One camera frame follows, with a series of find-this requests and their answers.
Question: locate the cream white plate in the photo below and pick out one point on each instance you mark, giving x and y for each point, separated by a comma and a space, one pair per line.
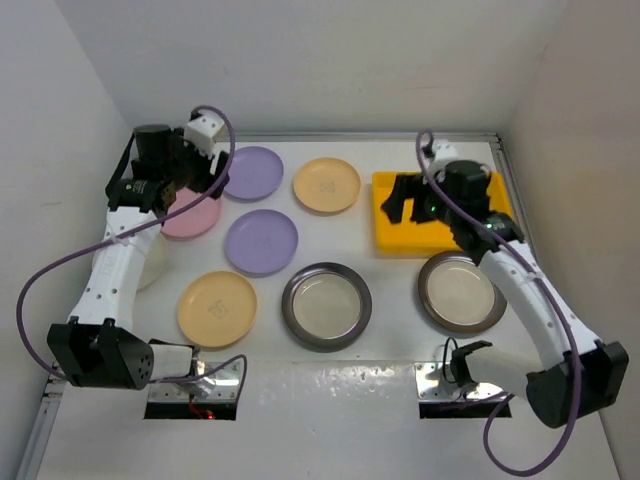
152, 265

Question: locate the orange plate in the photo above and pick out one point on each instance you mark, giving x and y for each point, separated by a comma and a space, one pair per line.
327, 185
217, 309

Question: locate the pink plate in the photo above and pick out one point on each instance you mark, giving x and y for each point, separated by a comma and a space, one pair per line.
194, 222

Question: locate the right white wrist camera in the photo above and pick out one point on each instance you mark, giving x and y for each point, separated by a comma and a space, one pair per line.
444, 152

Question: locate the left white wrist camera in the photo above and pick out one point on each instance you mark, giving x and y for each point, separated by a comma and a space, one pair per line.
203, 131

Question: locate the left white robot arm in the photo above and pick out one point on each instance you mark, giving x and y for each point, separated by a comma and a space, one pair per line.
96, 346

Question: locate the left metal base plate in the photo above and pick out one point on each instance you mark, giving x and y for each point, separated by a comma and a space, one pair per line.
221, 386

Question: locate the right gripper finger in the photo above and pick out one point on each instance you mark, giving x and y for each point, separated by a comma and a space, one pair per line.
393, 207
418, 211

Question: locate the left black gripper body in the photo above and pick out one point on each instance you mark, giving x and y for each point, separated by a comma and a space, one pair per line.
189, 167

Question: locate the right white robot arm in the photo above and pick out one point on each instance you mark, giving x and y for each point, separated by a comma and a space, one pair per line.
577, 373

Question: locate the steel rimmed plate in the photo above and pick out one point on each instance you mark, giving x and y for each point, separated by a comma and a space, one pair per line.
457, 295
326, 306

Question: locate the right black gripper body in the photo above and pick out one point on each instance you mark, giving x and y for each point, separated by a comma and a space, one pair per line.
437, 207

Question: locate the metal base plate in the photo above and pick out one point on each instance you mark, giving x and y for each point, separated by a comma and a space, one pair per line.
221, 386
433, 388

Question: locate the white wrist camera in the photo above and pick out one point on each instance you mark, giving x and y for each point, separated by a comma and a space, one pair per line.
203, 131
444, 152

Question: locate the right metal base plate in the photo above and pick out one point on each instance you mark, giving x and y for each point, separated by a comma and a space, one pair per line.
433, 388

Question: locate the purple plate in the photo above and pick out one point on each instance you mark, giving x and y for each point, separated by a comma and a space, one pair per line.
255, 173
261, 242

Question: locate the yellow plastic bin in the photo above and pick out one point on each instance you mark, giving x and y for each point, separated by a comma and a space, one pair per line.
430, 238

